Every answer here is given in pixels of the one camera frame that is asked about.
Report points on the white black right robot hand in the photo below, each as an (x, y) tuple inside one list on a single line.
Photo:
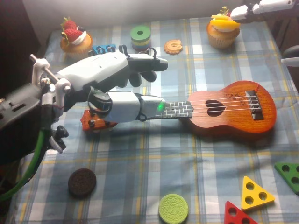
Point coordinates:
[(243, 14)]

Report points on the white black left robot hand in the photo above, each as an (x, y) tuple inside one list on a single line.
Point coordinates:
[(98, 67)]

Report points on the small orange toy guitar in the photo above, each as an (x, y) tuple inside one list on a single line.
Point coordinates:
[(233, 116)]

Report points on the blue triangle peg block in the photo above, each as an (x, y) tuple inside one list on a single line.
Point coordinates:
[(97, 49)]

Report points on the yellow fruit toy cupcake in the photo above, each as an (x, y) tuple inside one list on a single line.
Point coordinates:
[(222, 37)]

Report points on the strawberry toy cupcake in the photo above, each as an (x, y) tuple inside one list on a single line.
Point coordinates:
[(77, 44)]

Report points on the round tan toy biscuit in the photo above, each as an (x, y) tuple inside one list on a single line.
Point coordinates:
[(169, 47)]

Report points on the blue plaid tablecloth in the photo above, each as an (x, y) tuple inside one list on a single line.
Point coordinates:
[(149, 163)]

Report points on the dark chocolate sandwich cookie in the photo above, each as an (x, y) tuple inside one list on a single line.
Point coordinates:
[(82, 182)]

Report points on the green sandwich cookie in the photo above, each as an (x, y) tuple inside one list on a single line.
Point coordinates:
[(173, 208)]

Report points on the green triangle peg block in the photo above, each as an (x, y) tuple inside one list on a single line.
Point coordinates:
[(289, 173)]

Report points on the yellow triangle peg block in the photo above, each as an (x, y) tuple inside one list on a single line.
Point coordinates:
[(255, 191)]

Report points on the red triangle peg block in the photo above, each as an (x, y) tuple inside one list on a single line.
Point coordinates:
[(227, 218)]

